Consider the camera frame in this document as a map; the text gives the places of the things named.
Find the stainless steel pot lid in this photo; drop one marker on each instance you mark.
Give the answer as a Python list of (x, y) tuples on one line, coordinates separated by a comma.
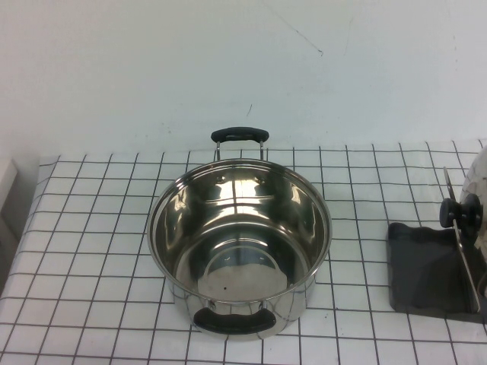
[(477, 190)]

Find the white black-grid tablecloth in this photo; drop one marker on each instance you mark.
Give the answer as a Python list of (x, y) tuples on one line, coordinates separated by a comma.
[(95, 228)]

